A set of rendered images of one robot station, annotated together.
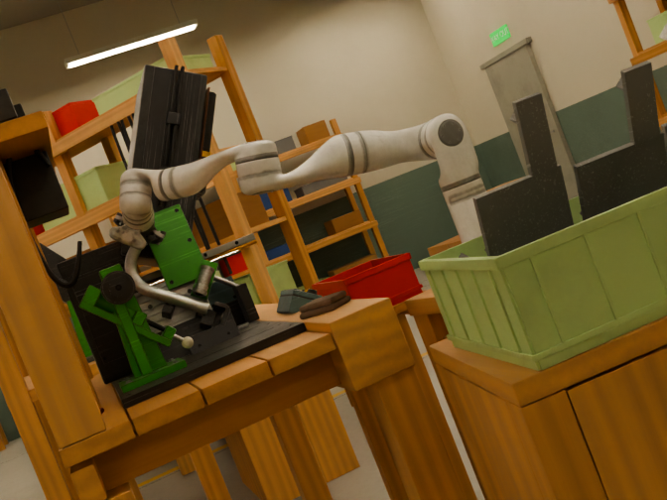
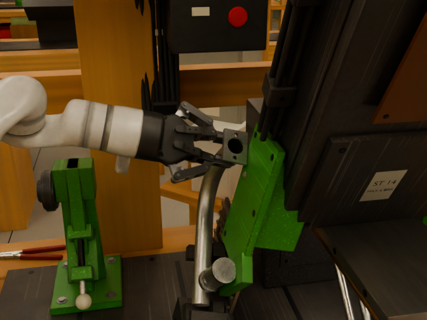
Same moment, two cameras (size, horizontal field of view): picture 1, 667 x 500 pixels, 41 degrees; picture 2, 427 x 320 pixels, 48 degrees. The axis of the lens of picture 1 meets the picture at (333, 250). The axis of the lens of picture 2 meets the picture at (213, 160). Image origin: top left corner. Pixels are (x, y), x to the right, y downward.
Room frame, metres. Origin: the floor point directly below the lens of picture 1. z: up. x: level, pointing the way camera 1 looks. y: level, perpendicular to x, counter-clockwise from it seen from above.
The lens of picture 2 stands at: (2.35, -0.26, 1.53)
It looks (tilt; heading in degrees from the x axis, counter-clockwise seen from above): 24 degrees down; 96
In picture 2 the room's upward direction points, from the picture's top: straight up
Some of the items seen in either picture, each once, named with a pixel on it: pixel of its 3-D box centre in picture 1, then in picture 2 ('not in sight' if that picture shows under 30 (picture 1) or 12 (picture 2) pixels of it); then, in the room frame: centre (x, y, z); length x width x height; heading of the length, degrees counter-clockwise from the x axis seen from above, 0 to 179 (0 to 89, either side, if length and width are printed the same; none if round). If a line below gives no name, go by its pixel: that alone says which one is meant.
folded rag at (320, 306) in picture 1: (324, 304); not in sight; (2.02, 0.07, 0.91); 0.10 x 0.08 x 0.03; 55
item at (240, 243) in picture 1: (187, 264); (370, 231); (2.53, 0.40, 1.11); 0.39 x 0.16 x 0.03; 106
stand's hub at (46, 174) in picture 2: (118, 287); (47, 190); (1.98, 0.47, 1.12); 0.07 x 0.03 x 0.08; 106
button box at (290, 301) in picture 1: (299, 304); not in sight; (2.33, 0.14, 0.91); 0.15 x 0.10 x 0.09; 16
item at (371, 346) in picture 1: (288, 335); not in sight; (2.51, 0.21, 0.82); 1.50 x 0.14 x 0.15; 16
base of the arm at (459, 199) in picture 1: (474, 220); not in sight; (1.99, -0.32, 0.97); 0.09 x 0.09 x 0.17; 30
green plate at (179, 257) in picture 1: (173, 247); (269, 197); (2.37, 0.39, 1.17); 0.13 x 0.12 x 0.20; 16
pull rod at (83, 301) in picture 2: (179, 338); (82, 289); (2.05, 0.40, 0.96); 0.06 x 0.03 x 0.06; 106
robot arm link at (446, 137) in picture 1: (450, 153); not in sight; (1.99, -0.32, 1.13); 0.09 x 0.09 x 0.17; 16
